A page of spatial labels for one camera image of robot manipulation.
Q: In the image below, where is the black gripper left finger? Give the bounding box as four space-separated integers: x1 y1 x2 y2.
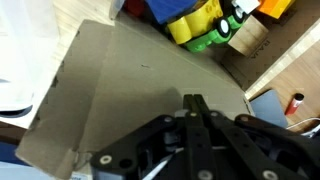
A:
89 94 215 180

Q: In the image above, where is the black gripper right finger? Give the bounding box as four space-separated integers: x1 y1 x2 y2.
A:
194 94 320 180

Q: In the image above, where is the brown cardboard box with label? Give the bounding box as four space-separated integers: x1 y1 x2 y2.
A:
14 0 320 180

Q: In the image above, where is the grey flat pad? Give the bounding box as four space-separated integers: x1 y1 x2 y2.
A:
249 88 290 130

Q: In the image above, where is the red bottle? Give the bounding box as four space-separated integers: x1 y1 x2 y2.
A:
284 92 305 117

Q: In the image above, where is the green toy car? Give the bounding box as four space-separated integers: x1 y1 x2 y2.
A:
182 5 248 54

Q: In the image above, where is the yellow toy block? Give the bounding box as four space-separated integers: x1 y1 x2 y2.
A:
166 0 225 46

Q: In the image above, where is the blue toy block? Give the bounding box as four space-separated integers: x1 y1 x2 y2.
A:
144 0 200 25

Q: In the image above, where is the white toy block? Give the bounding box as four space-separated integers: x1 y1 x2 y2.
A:
231 0 261 15

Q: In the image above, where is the orange toy block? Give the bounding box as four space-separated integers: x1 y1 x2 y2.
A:
256 0 296 20

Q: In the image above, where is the red toy block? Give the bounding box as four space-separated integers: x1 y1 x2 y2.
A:
124 0 148 18

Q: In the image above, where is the white cable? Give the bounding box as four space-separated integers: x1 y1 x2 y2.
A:
285 116 320 138

